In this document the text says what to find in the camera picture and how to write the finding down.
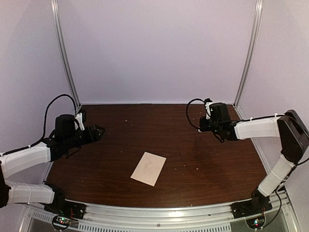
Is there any black braided cable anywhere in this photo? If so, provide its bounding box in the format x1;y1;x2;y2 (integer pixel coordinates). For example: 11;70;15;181
185;98;206;129
42;94;78;141

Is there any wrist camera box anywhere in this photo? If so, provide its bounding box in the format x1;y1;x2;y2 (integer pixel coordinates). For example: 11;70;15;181
203;98;213;119
74;109;86;131

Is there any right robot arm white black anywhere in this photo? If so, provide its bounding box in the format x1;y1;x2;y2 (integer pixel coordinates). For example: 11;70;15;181
223;100;309;202

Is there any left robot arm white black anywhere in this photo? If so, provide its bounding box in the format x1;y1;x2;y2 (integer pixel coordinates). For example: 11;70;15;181
0;113;105;215

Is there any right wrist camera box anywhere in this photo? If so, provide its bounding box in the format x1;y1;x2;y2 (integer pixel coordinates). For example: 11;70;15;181
203;98;213;119

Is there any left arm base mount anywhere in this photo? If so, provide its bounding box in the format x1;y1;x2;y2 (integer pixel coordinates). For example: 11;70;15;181
42;200;86;231

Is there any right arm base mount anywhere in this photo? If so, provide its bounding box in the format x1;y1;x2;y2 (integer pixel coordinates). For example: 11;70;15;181
230;200;272;231

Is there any left aluminium frame post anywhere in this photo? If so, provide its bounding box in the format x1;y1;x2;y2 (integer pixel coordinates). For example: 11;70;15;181
50;0;81;107

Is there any right aluminium frame post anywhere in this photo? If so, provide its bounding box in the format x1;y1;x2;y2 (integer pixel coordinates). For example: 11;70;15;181
234;0;263;108

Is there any aluminium frame post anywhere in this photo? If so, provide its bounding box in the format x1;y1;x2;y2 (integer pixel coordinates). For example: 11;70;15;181
234;0;263;108
50;0;81;107

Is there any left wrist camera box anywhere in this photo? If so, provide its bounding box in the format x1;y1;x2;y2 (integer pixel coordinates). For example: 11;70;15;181
74;109;86;131

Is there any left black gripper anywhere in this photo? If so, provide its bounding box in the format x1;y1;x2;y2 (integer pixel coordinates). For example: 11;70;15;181
64;125;105;150

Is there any right black braided cable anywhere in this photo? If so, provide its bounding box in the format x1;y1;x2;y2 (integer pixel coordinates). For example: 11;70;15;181
185;98;206;129

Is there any left black braided cable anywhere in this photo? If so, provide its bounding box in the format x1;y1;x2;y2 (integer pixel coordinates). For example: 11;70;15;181
42;94;78;141

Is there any beige envelope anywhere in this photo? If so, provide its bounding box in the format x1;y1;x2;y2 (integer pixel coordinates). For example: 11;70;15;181
130;152;167;187

